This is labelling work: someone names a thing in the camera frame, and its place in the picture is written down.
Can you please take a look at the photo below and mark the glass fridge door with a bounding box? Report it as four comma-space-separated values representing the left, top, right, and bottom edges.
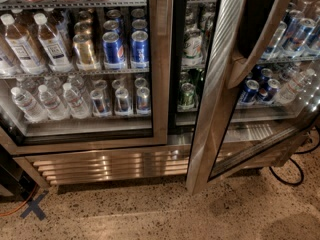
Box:
186, 0, 320, 193
0, 0, 173, 157

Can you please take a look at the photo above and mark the stainless steel display fridge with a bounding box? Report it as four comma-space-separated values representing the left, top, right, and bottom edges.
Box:
0, 0, 320, 189

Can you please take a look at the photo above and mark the silver energy can right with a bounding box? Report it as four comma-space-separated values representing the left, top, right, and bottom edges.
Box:
136, 87, 151, 114

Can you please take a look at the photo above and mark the silver energy can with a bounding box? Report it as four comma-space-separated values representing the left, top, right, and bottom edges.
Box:
90, 89, 112, 117
136, 87, 151, 114
115, 87, 133, 116

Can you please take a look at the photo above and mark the silver energy can middle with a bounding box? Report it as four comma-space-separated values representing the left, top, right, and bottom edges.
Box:
115, 87, 133, 116

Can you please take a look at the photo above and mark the silver energy can left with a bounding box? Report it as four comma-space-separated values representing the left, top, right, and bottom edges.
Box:
90, 89, 112, 117

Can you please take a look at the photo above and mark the blue Pepsi can right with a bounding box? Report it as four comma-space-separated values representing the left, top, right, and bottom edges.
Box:
131, 31, 149, 68

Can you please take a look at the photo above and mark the blue pepsi can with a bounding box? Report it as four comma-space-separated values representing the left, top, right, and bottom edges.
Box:
131, 31, 149, 68
102, 32, 126, 69

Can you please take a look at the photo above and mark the blue Pepsi can left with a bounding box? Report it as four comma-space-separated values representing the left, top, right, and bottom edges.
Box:
102, 32, 126, 69

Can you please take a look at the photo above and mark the water bottle right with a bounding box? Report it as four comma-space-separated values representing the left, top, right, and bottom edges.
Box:
63, 83, 90, 119

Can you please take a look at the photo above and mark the water bottle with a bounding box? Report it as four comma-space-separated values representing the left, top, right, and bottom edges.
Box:
38, 85, 69, 120
63, 83, 90, 119
11, 87, 48, 122

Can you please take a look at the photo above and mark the blue can lower middle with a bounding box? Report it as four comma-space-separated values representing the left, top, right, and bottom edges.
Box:
239, 79, 259, 104

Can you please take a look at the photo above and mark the gold soda can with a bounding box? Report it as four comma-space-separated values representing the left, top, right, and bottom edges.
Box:
73, 34, 101, 71

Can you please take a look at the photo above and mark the water bottle middle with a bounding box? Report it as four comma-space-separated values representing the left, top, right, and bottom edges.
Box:
38, 85, 69, 120

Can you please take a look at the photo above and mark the blue can lower right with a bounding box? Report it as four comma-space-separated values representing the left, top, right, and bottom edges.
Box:
257, 78, 281, 104

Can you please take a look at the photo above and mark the tea bottle white cap right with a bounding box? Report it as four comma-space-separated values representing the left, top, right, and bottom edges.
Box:
34, 13, 72, 72

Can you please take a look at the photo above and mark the tea bottle white cap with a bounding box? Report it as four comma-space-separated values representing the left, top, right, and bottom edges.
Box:
34, 13, 72, 72
1, 14, 46, 75

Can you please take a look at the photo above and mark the silver blue can upper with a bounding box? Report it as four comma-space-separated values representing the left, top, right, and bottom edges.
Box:
261, 21, 287, 60

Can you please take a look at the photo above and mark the silver blue can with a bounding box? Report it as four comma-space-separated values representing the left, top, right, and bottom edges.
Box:
261, 21, 287, 60
283, 18, 316, 58

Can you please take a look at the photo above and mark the water bottle right compartment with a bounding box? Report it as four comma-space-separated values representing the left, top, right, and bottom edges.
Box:
275, 68, 315, 105

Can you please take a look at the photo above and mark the water bottle left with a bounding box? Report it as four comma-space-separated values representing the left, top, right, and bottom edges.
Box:
11, 87, 48, 122

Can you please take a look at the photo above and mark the tea bottle white cap left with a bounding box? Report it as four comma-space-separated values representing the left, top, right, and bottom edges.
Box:
1, 14, 46, 75

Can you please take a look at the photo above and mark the silver blue can far right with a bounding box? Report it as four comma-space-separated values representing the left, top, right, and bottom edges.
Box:
283, 18, 316, 58

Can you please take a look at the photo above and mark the blue tape cross mark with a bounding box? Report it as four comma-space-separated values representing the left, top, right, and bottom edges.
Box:
20, 190, 49, 221

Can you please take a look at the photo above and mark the black power cable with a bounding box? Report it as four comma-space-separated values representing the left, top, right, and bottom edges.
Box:
268, 127, 320, 187

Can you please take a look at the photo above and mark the orange extension cable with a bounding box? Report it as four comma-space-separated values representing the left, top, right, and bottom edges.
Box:
0, 183, 39, 218

